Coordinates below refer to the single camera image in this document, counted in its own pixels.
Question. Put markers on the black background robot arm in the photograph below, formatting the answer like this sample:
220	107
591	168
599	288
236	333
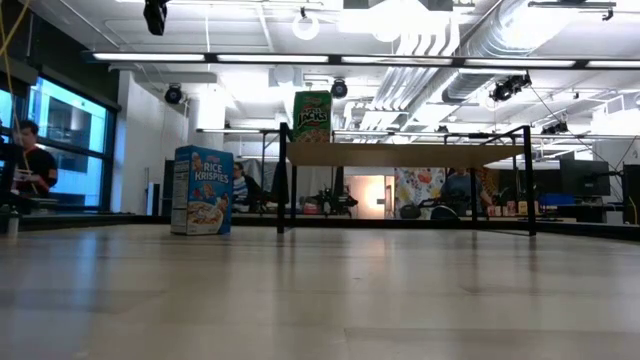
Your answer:
332	200

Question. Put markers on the black rig frame with lights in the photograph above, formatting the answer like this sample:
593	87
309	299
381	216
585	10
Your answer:
210	58

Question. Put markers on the floral printed banner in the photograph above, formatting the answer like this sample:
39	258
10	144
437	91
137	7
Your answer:
415	192

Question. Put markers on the black aluminium table frame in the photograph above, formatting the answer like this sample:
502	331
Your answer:
100	220

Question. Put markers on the green Apple Jacks cereal box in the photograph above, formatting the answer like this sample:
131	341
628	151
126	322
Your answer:
312	120

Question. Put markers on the black computer monitor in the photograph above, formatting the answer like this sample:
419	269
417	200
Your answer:
632	195
585	177

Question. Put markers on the grey fabric cover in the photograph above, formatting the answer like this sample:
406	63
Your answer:
265	175

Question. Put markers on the white round ceiling lamp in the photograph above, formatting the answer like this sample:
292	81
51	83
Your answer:
305	26

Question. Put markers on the blue Rice Krispies cereal box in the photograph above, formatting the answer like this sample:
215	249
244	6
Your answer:
205	190

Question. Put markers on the black office chair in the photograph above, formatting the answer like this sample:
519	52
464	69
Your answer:
440	212

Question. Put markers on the blue bin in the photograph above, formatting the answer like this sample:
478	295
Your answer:
555	200

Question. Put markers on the black overhead camera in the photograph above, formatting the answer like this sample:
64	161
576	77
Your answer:
510	87

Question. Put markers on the silver ventilation duct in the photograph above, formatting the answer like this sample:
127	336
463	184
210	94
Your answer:
500	35

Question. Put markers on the white floor-standing box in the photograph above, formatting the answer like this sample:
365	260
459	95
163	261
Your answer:
153	199

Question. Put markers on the wooden shelf with black legs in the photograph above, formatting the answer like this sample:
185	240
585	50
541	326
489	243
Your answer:
400	155

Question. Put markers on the small white cylinder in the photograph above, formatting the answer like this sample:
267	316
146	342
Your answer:
12	223

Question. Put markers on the black wide monitor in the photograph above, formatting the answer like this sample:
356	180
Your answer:
168	185

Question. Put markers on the black round ceiling fixture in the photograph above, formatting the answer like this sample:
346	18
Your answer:
173	94
339	88

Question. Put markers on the person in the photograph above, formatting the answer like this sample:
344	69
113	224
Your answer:
460	190
37	167
242	192

